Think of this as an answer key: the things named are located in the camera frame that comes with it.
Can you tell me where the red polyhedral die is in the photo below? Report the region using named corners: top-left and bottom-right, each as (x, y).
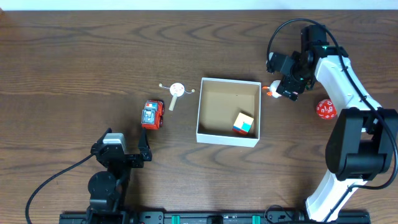
top-left (316, 99), bottom-right (337, 120)

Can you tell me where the red toy fire truck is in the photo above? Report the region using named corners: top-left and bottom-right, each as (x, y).
top-left (141, 100), bottom-right (164, 129)

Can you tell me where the colourful puzzle cube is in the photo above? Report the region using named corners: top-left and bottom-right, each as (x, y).
top-left (233, 113), bottom-right (254, 135)

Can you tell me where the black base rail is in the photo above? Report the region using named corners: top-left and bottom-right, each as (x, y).
top-left (58, 210), bottom-right (371, 224)

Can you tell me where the wooden pig rattle drum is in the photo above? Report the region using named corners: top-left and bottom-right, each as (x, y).
top-left (159, 83), bottom-right (196, 111)

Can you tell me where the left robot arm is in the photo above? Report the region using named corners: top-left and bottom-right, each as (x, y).
top-left (86, 128), bottom-right (144, 224)

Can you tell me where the white toy duck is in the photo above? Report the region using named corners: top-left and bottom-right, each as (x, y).
top-left (262, 80), bottom-right (281, 98)

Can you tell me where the white cardboard box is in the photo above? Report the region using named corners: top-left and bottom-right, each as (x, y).
top-left (196, 78), bottom-right (261, 147)

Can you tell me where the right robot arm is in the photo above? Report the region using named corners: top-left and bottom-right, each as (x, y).
top-left (196, 20), bottom-right (397, 223)

